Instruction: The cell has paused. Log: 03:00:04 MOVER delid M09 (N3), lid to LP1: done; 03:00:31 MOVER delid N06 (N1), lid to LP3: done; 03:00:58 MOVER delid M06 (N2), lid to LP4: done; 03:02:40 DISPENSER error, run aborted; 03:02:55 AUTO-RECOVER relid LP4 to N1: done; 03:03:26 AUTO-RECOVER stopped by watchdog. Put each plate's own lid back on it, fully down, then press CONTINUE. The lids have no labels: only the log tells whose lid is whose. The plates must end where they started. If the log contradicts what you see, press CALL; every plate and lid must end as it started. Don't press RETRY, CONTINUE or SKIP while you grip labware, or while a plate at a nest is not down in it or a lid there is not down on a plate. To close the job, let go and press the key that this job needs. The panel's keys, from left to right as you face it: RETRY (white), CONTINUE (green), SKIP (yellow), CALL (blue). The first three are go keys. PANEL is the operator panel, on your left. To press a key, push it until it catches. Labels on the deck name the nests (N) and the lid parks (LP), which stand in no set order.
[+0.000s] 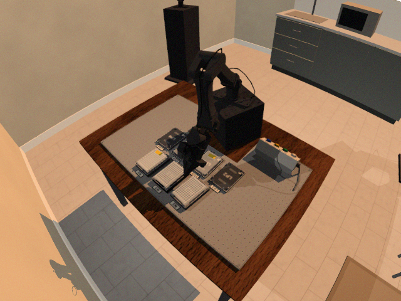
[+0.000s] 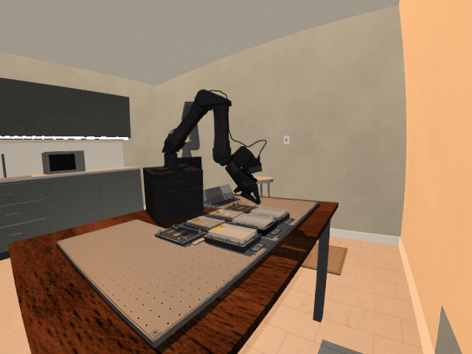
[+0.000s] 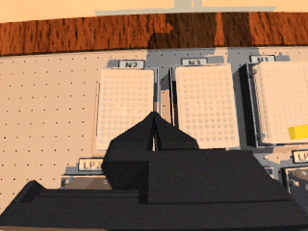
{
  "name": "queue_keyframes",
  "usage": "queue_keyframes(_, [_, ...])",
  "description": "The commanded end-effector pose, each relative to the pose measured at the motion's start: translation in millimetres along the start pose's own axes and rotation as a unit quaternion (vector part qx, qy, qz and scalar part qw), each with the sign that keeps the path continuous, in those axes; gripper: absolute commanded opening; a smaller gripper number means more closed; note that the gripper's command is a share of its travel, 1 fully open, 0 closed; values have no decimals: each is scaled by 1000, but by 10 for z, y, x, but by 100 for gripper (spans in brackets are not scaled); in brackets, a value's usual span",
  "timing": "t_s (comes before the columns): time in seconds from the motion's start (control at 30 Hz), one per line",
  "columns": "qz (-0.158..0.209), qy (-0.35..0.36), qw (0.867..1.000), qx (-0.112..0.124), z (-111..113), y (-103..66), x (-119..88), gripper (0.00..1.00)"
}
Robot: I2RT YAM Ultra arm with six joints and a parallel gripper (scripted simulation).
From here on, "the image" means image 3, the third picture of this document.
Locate beige flat base plate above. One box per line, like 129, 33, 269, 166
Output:
0, 47, 308, 215

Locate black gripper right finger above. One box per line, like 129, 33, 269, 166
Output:
154, 111, 200, 151

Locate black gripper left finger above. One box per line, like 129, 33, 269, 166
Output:
106, 111, 154, 152

